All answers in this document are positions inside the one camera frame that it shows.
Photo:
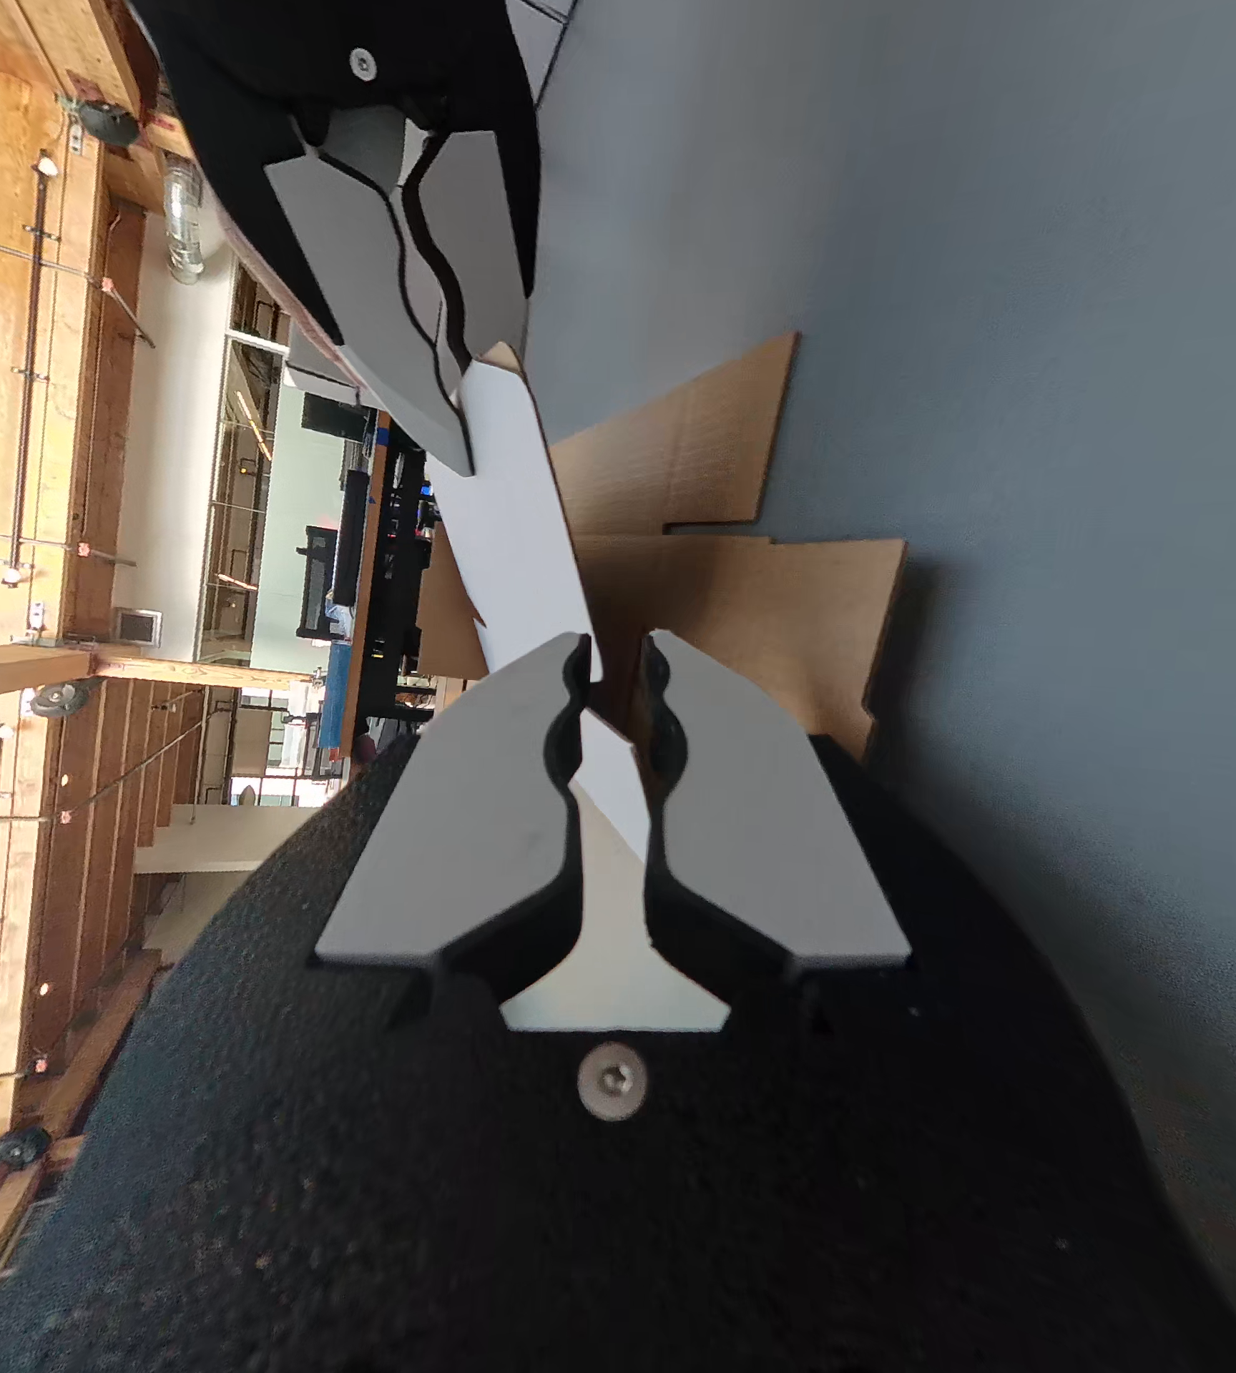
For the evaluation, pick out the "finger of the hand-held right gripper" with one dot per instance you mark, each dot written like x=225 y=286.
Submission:
x=355 y=279
x=474 y=236

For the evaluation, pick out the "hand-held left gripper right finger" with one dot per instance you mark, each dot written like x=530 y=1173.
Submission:
x=779 y=837

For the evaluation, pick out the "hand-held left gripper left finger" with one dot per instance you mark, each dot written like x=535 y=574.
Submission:
x=447 y=826

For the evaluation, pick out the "cardboard box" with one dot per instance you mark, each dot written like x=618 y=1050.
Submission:
x=517 y=515

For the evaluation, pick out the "black round ceiling fixture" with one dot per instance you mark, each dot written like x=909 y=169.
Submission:
x=109 y=123
x=12 y=1147
x=60 y=703

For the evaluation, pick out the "black equipment stand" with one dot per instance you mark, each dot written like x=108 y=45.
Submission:
x=319 y=585

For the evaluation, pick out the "silver ventilation duct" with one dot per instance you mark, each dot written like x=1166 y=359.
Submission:
x=185 y=221

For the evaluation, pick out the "square wall vent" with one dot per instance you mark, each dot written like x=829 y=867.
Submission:
x=135 y=624

